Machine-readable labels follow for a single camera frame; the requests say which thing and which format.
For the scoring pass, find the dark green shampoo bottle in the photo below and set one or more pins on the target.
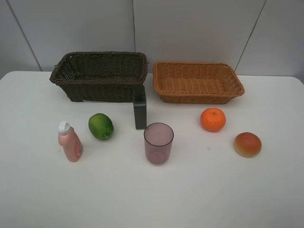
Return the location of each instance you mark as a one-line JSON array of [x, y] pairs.
[[139, 107]]

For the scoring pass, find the orange tangerine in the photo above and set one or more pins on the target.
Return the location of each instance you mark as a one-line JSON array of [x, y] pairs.
[[213, 119]]

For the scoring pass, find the pink lotion bottle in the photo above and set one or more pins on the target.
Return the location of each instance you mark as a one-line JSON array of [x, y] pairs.
[[70, 142]]

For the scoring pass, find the red yellow peach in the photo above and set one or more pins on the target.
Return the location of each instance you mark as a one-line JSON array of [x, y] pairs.
[[247, 144]]

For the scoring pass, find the purple translucent plastic cup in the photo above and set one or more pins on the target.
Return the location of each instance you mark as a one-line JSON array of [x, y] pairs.
[[158, 139]]

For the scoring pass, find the orange wicker basket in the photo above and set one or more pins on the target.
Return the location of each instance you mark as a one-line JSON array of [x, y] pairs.
[[196, 83]]

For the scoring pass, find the green lime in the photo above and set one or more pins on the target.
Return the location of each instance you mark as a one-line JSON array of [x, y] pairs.
[[100, 126]]

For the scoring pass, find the dark brown wicker basket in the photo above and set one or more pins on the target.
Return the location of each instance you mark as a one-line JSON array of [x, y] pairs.
[[107, 76]]

